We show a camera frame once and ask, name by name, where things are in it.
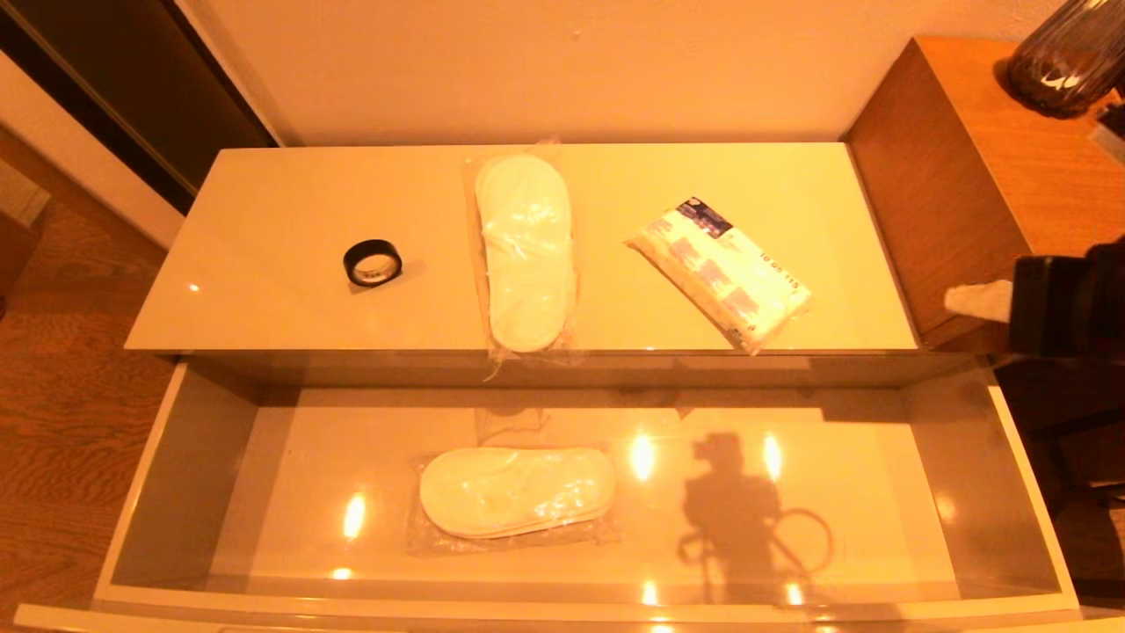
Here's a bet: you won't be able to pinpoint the brown wooden side cabinet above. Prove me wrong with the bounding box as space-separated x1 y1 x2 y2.
842 37 1125 357

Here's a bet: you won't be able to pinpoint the white cabinet drawer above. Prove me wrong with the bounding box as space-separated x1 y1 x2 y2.
13 352 1125 633

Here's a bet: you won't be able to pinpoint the printed white tissue packet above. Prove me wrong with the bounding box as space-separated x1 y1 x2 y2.
626 197 812 355

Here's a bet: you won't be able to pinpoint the glossy white low cabinet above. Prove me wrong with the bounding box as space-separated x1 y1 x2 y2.
123 143 976 388

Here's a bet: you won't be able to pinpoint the white slippers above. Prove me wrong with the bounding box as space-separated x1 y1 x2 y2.
463 141 583 381
406 444 621 557

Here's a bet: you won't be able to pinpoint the dark ribbed glass vase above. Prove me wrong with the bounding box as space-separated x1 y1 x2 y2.
1005 0 1125 120

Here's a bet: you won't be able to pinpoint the dark door panel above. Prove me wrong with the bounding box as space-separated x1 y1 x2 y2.
0 0 278 218

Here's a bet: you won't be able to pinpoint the black tape roll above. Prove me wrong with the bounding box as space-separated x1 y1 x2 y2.
343 239 403 288

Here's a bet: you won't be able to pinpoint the brown wooden furniture piece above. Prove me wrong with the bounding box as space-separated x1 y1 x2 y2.
0 215 40 300

